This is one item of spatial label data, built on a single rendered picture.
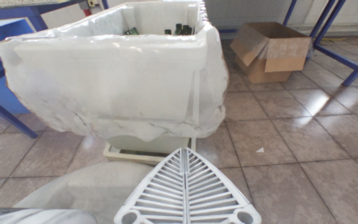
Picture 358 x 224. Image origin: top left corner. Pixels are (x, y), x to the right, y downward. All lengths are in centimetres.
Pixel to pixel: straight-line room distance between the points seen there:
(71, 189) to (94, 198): 7
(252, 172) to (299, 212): 24
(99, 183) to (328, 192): 102
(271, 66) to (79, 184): 141
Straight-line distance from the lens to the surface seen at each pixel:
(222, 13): 250
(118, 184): 47
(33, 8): 76
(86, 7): 258
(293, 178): 99
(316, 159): 114
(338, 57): 207
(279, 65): 145
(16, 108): 173
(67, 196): 57
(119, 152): 68
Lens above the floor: 77
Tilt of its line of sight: 45 degrees down
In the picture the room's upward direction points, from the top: 3 degrees counter-clockwise
